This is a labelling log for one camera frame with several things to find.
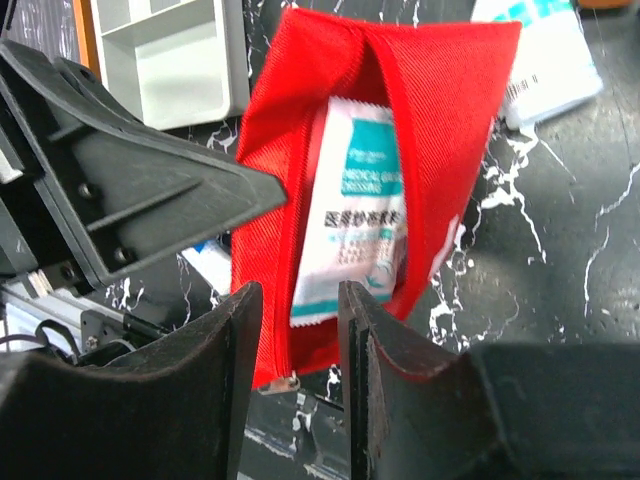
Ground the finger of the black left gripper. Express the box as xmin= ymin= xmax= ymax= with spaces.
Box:
xmin=1 ymin=39 xmax=286 ymax=290

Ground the orange wooden tiered shelf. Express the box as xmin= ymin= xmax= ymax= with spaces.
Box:
xmin=72 ymin=0 xmax=100 ymax=77

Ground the grey divided plastic tray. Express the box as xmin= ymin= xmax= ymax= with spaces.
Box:
xmin=91 ymin=0 xmax=250 ymax=130

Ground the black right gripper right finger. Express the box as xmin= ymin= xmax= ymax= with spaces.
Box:
xmin=338 ymin=281 xmax=639 ymax=479

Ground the bandage packets stack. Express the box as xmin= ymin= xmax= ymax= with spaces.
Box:
xmin=471 ymin=0 xmax=603 ymax=130

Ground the white blue bandage roll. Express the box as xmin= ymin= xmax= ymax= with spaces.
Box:
xmin=181 ymin=240 xmax=231 ymax=295

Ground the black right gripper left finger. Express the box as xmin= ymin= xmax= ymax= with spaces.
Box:
xmin=1 ymin=282 xmax=263 ymax=479

